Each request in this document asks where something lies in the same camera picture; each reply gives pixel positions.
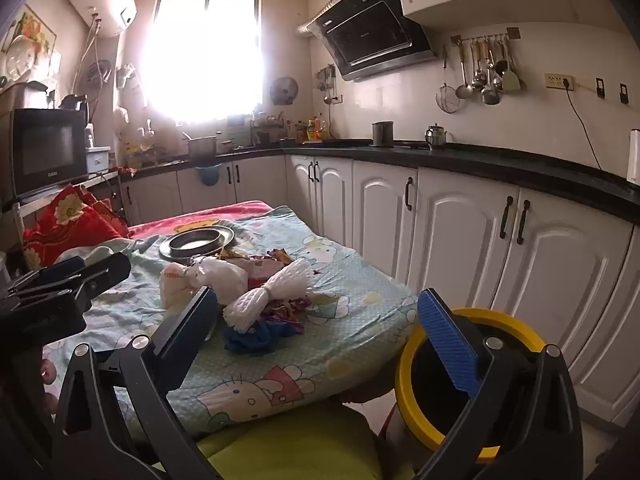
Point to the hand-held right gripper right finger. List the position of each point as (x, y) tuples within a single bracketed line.
[(447, 345)]

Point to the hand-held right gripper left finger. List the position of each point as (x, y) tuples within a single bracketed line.
[(192, 320)]

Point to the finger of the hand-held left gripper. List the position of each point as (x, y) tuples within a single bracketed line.
[(60, 269), (107, 270)]

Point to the white plastic bag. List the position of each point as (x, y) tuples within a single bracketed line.
[(220, 277)]

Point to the yellow trash bin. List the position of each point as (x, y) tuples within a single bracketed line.
[(505, 317)]

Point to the blue wrapper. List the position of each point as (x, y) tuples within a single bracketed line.
[(255, 337)]

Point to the red snack packet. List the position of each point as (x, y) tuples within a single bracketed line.
[(260, 272)]

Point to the purple snack wrapper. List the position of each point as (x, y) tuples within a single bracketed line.
[(287, 312)]

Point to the white foam fruit net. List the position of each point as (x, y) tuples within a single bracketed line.
[(290, 280)]

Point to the gold candy wrapper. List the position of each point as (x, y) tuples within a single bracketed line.
[(280, 256)]

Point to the person's left hand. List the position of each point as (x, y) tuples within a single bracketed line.
[(48, 372)]

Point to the red floral cushion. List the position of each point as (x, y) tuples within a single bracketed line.
[(75, 225)]

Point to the dark metal plate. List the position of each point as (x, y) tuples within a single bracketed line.
[(220, 237)]

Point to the black microwave oven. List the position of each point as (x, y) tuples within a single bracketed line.
[(47, 150)]

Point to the cartoon printed blanket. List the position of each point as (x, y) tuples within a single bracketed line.
[(325, 350)]

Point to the white base cabinets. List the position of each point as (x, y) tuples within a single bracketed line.
[(450, 220)]

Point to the blue hanging basin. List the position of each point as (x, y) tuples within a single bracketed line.
[(208, 174)]

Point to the white hanging bag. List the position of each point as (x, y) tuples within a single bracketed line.
[(121, 121)]

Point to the metal cooking pot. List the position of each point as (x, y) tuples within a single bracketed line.
[(201, 149)]

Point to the yellow-green cushion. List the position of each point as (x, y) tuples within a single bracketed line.
[(290, 445)]

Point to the black electric kettle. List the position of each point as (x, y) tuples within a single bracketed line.
[(75, 101)]

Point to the black kitchen countertop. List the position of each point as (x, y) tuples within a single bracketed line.
[(500, 160)]

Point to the dish rack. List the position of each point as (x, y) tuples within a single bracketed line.
[(265, 130)]

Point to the metal kettle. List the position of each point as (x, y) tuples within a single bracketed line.
[(436, 137)]

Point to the dark metal canister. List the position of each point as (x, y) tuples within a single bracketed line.
[(383, 135)]

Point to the yellow oil bottles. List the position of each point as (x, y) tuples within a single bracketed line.
[(314, 131)]

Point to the kitchen window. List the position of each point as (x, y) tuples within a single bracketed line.
[(200, 55)]

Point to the row of hanging kitchen utensils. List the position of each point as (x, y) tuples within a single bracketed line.
[(490, 85)]

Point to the white cylindrical container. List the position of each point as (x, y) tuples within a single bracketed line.
[(634, 155)]

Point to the small hanging utensil rack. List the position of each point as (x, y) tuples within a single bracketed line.
[(327, 85)]

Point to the black range hood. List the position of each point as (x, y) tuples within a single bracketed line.
[(375, 35)]

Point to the wall picture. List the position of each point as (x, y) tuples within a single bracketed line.
[(30, 35)]

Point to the small wall fan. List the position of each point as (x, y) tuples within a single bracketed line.
[(284, 91)]

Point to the wall power socket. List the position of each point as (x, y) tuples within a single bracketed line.
[(555, 81)]

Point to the black wall hook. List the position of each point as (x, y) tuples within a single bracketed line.
[(599, 86), (623, 94)]

